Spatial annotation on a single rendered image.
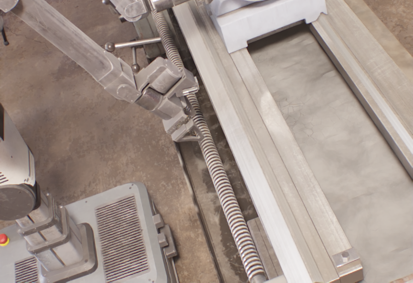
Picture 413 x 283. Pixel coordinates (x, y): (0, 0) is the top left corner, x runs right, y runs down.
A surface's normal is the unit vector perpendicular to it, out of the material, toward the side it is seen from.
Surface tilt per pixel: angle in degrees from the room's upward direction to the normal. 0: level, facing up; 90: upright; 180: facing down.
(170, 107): 90
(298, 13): 90
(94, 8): 0
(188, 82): 90
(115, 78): 89
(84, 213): 0
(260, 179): 36
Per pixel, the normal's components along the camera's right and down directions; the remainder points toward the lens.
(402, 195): -0.32, -0.72
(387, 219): -0.17, -0.57
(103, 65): 0.16, 0.52
